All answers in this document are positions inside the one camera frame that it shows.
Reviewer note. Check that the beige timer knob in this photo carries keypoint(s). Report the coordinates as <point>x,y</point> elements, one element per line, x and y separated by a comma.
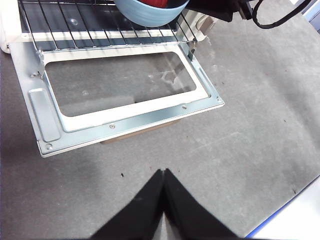
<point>206,25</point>

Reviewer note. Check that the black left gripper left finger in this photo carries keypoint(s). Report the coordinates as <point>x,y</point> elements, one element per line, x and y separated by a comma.
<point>140,215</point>

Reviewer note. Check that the blue ribbed bowl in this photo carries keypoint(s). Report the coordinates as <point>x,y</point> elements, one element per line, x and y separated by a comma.
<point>147,16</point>

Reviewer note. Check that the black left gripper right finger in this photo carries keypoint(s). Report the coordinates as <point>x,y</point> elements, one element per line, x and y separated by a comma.
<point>190,215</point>

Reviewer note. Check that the cream Toshiba toaster oven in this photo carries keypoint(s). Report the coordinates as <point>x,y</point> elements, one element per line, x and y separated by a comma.
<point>10,32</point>

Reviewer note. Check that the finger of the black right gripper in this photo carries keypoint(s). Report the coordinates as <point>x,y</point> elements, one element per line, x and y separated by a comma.
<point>177,2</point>
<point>215,7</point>

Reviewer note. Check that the red apple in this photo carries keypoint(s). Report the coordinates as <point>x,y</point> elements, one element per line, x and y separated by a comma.
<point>153,2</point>

